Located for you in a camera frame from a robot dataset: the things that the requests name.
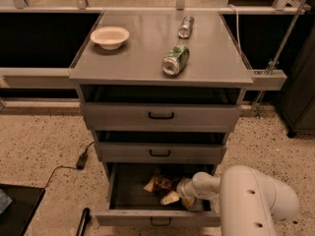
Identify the grey drawer cabinet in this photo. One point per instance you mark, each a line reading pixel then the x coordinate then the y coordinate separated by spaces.
pixel 214 60

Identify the black power adapter with cable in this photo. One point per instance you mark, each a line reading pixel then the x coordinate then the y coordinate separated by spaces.
pixel 80 164

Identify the brown chip bag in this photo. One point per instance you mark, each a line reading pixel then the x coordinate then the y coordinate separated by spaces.
pixel 162 183

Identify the black tray at lower left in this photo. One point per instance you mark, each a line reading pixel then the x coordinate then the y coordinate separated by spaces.
pixel 16 218

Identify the silver soda can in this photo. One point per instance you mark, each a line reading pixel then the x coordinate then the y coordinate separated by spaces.
pixel 186 26

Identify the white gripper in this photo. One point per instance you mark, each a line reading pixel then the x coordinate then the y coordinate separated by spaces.
pixel 184 188

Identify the bottom grey drawer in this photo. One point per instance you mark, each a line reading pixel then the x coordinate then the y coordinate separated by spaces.
pixel 128 204

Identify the middle grey drawer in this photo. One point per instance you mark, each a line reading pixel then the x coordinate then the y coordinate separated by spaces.
pixel 160 147

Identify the green soda can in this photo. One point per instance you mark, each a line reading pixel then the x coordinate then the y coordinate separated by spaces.
pixel 175 60

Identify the black handle on floor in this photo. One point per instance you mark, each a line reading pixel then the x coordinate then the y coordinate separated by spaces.
pixel 84 220

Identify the dark cabinet at right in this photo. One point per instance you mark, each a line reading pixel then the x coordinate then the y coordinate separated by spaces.
pixel 297 104

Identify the top grey drawer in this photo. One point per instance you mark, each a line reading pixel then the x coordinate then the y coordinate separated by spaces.
pixel 153 108

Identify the grey drawer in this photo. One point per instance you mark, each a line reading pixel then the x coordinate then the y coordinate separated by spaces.
pixel 160 147
pixel 128 204
pixel 153 108

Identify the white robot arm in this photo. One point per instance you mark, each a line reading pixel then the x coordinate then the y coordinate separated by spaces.
pixel 250 201

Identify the metal tripod pole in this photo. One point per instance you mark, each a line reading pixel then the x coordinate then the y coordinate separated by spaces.
pixel 273 63

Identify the white bowl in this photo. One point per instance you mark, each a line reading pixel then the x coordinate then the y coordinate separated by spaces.
pixel 109 38

